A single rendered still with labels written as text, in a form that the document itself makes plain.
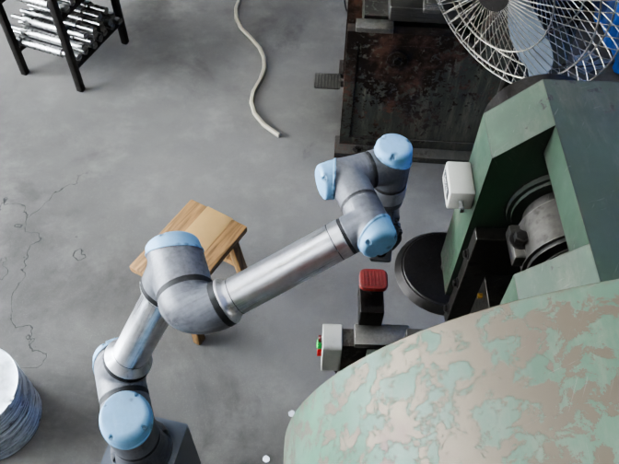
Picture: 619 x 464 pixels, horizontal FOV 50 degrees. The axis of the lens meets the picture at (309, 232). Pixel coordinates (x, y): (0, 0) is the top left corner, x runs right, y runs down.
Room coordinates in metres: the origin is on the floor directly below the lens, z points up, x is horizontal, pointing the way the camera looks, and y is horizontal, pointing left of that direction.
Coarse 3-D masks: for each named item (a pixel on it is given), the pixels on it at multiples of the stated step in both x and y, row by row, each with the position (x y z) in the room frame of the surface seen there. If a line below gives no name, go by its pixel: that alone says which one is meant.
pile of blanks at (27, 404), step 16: (16, 400) 0.78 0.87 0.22; (32, 400) 0.83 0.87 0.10; (0, 416) 0.72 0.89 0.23; (16, 416) 0.75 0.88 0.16; (32, 416) 0.79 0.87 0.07; (0, 432) 0.70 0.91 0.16; (16, 432) 0.72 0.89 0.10; (32, 432) 0.75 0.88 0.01; (0, 448) 0.68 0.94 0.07; (16, 448) 0.70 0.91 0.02
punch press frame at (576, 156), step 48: (528, 96) 0.74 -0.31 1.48; (576, 96) 0.72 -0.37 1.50; (480, 144) 0.73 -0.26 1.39; (528, 144) 0.66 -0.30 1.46; (576, 144) 0.63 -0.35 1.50; (480, 192) 0.66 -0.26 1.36; (528, 192) 0.65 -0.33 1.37; (576, 192) 0.54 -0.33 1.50; (576, 240) 0.49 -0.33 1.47; (528, 288) 0.44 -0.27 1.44
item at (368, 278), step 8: (360, 272) 0.91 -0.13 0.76; (368, 272) 0.91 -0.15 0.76; (376, 272) 0.91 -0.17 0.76; (384, 272) 0.91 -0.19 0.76; (360, 280) 0.89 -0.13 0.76; (368, 280) 0.89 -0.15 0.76; (376, 280) 0.89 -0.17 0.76; (384, 280) 0.89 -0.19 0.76; (368, 288) 0.87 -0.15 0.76; (376, 288) 0.87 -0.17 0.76; (384, 288) 0.87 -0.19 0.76
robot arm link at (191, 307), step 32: (352, 224) 0.74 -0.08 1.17; (384, 224) 0.73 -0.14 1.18; (288, 256) 0.70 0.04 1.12; (320, 256) 0.70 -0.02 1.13; (192, 288) 0.67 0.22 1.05; (224, 288) 0.66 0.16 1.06; (256, 288) 0.66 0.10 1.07; (288, 288) 0.67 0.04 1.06; (192, 320) 0.61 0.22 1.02; (224, 320) 0.61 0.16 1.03
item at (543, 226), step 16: (544, 208) 0.59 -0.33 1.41; (528, 224) 0.58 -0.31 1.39; (544, 224) 0.56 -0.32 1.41; (560, 224) 0.55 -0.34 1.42; (512, 240) 0.56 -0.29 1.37; (528, 240) 0.56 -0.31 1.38; (544, 240) 0.54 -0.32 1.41; (560, 240) 0.53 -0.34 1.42; (512, 256) 0.54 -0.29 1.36; (528, 256) 0.53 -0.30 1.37; (544, 256) 0.53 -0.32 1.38
